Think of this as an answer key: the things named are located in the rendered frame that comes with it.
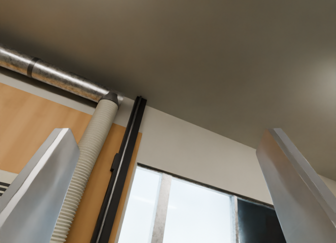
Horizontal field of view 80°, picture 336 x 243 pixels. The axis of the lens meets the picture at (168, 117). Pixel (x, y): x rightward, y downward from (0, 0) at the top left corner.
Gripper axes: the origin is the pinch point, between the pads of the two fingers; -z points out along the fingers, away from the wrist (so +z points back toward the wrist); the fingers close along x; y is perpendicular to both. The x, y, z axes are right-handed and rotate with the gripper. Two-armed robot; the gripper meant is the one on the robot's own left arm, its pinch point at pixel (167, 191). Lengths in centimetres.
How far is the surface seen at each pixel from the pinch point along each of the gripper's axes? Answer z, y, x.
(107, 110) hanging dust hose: -113, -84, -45
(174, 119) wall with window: -143, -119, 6
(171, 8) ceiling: -120, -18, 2
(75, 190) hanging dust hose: -57, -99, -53
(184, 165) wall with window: -103, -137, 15
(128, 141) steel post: -101, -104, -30
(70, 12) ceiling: -131, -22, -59
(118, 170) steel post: -79, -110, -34
